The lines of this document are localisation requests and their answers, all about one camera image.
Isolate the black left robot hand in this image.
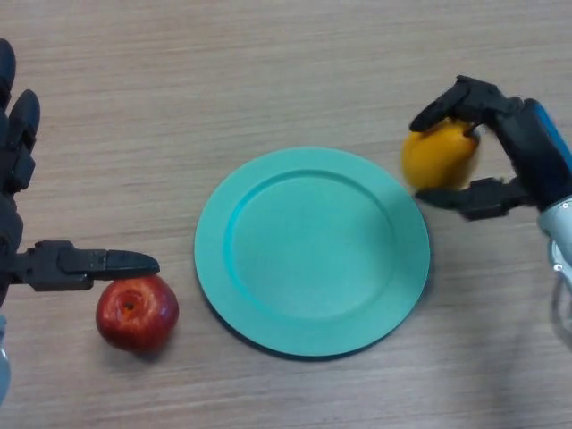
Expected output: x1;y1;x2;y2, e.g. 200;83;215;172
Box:
0;38;161;309

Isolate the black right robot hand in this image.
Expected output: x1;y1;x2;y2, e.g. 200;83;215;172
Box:
409;74;572;223

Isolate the yellow pear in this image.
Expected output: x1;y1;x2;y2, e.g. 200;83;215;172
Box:
401;119;484;191

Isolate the green round plate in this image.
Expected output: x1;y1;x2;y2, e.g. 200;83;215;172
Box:
194;147;433;362

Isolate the red apple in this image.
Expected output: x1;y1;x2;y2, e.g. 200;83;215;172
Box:
96;275;181;354

